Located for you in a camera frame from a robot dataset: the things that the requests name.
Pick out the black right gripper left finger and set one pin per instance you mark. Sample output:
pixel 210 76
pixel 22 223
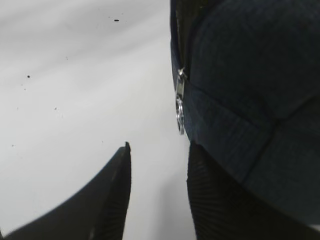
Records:
pixel 96 212

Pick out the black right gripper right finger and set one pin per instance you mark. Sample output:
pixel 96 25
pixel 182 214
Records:
pixel 223 210

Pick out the navy insulated lunch bag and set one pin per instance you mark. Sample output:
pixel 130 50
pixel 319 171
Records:
pixel 251 72

